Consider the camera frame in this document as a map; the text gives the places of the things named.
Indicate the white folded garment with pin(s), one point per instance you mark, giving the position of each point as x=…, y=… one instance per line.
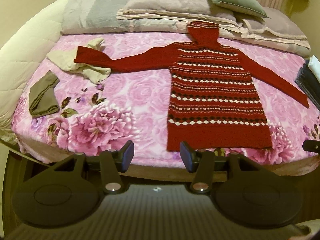
x=315, y=65

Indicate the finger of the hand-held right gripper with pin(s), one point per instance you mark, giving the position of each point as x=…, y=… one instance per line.
x=311, y=146

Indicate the green pillow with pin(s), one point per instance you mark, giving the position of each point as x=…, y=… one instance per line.
x=232, y=0

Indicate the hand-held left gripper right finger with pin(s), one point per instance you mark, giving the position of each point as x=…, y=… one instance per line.
x=186, y=155

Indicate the white quilted bed headboard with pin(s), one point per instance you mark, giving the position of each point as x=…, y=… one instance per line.
x=22, y=47

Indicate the stack of dark folded clothes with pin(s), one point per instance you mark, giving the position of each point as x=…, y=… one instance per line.
x=308, y=85

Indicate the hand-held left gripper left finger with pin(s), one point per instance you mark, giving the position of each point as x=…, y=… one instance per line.
x=128, y=155

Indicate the pink floral bed blanket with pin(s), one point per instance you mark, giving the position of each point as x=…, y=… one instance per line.
x=112, y=92

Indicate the red patterned knit sweater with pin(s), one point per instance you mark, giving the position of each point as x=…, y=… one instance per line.
x=215, y=92

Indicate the olive grey cloth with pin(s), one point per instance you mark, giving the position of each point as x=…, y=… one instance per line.
x=42, y=100

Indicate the pale pink folded blanket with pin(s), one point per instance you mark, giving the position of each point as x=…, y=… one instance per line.
x=170, y=2

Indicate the cream crumpled garment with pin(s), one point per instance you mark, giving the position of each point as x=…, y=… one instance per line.
x=65, y=60

